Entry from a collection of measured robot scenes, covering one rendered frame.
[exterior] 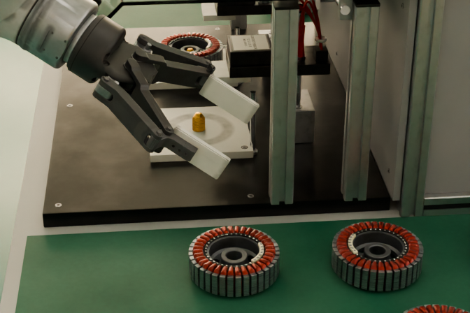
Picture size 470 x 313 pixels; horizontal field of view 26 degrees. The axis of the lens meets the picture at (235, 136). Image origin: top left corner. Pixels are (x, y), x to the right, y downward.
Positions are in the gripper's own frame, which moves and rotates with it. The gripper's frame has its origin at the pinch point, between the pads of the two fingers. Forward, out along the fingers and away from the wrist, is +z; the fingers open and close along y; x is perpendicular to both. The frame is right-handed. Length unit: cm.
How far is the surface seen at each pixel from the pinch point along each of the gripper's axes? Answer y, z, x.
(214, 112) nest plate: -36.3, -2.6, -20.3
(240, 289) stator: 4.7, 11.0, -14.6
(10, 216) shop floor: -110, -32, -127
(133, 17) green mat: -78, -26, -37
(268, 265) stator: 1.5, 12.5, -11.7
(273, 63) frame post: -14.1, 0.0, 3.6
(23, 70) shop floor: -199, -65, -146
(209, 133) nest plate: -29.4, -1.6, -19.8
